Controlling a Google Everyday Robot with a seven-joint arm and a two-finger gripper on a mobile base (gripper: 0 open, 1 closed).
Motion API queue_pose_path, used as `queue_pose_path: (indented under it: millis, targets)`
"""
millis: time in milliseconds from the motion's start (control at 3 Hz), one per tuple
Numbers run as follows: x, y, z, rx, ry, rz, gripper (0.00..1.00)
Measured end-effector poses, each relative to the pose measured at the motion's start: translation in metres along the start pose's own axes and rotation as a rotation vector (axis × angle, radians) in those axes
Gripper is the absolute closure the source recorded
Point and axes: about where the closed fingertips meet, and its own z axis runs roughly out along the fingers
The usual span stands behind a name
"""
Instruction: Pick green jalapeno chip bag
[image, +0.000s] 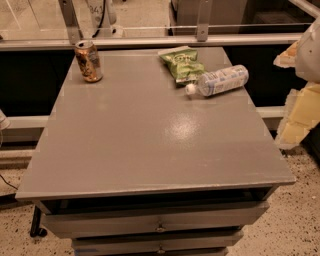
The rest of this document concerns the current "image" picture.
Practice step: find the grey drawer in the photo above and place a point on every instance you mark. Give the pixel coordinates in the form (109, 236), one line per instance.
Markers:
(156, 243)
(156, 220)

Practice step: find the upper grey drawer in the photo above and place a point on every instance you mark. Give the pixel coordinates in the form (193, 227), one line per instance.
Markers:
(156, 220)

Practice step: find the grey drawer cabinet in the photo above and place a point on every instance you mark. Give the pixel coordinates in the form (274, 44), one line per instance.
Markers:
(134, 141)

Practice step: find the metal railing frame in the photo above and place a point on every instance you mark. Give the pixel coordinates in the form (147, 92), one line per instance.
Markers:
(121, 24)

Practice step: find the green jalapeno chip bag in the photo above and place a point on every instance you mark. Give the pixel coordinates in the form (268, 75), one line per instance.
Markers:
(183, 64)

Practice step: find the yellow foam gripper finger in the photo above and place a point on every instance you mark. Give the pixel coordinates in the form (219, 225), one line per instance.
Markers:
(287, 58)
(301, 115)

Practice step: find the brown gold soda can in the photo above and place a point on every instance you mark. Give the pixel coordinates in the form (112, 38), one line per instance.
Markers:
(88, 60)

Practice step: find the lower grey drawer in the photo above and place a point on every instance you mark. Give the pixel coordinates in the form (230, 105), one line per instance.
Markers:
(156, 243)

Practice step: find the black caster leg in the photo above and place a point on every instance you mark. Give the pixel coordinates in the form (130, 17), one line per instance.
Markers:
(36, 230)

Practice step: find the clear plastic water bottle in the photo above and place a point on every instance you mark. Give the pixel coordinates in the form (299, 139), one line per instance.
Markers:
(220, 81)

